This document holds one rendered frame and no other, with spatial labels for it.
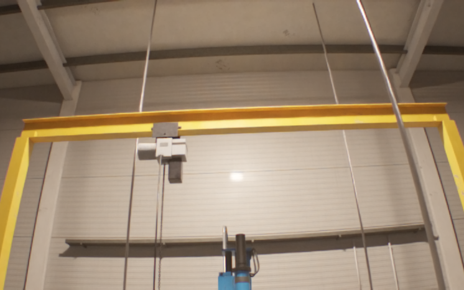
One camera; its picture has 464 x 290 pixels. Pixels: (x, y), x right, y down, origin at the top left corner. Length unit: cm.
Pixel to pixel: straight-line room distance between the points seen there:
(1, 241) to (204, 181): 361
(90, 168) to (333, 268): 464
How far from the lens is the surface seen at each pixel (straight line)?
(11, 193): 458
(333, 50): 758
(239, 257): 415
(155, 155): 408
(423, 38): 755
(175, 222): 638
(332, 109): 453
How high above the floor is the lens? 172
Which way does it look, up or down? 30 degrees up
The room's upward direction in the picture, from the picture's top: 2 degrees counter-clockwise
